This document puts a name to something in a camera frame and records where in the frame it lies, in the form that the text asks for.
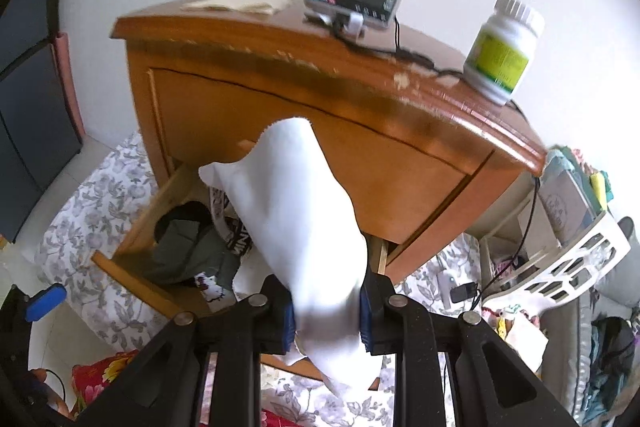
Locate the white small shelf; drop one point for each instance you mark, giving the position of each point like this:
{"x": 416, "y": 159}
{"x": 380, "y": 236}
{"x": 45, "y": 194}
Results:
{"x": 505, "y": 217}

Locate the dark blue panel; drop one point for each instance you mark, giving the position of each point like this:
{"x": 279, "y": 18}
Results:
{"x": 30, "y": 132}

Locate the white green label bottle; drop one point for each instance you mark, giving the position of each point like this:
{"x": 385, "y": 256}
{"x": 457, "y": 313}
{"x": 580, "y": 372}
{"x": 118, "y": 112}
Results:
{"x": 500, "y": 52}

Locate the yellow sponge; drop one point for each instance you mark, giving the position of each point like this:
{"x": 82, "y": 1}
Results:
{"x": 598, "y": 192}

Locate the closed wooden drawer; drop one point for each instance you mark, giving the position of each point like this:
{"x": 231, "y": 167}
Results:
{"x": 400, "y": 172}

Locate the dark teal cloth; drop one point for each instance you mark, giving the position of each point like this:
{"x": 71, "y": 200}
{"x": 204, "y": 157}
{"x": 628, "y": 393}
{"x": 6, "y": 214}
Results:
{"x": 610, "y": 357}

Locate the white plain underwear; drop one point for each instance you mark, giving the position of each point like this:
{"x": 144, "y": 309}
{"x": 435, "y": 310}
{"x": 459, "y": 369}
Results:
{"x": 300, "y": 207}

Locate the white phone stand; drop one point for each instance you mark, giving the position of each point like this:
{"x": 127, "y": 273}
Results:
{"x": 352, "y": 24}

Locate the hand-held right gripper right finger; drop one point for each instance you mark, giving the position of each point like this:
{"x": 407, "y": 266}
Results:
{"x": 365, "y": 327}

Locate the white paper bag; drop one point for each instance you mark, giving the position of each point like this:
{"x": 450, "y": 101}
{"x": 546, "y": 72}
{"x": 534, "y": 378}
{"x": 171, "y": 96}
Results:
{"x": 525, "y": 337}

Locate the wooden nightstand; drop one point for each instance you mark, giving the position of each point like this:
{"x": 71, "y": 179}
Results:
{"x": 350, "y": 72}

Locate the grey printed book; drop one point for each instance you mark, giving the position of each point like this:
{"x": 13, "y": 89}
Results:
{"x": 565, "y": 202}

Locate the white plastic basket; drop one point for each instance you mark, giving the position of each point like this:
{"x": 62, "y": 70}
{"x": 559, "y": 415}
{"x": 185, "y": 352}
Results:
{"x": 607, "y": 232}

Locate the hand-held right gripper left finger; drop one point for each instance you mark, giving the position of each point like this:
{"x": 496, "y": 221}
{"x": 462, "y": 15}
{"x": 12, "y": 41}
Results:
{"x": 288, "y": 324}

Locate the black power adapter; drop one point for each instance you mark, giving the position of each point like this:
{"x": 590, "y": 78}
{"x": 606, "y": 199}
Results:
{"x": 462, "y": 293}

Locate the wooden drawer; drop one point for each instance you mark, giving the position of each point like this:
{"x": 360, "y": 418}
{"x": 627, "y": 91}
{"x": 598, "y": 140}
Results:
{"x": 150, "y": 292}
{"x": 400, "y": 172}

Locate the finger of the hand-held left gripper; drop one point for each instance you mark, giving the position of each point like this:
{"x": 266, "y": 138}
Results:
{"x": 45, "y": 303}

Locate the lettered waistband underwear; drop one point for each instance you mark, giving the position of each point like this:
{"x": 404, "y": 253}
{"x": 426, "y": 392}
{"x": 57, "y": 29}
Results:
{"x": 240, "y": 242}

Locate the red floral blanket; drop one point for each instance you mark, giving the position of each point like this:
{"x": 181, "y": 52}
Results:
{"x": 100, "y": 377}

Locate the grey floral mat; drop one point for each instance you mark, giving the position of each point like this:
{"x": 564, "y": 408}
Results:
{"x": 100, "y": 187}

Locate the grey green underwear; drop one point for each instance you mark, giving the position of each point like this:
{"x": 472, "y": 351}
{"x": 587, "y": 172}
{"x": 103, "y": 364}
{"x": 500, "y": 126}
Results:
{"x": 200, "y": 257}

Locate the salmon pink board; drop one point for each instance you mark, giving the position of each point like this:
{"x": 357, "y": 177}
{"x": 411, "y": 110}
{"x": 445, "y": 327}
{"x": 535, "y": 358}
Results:
{"x": 67, "y": 87}

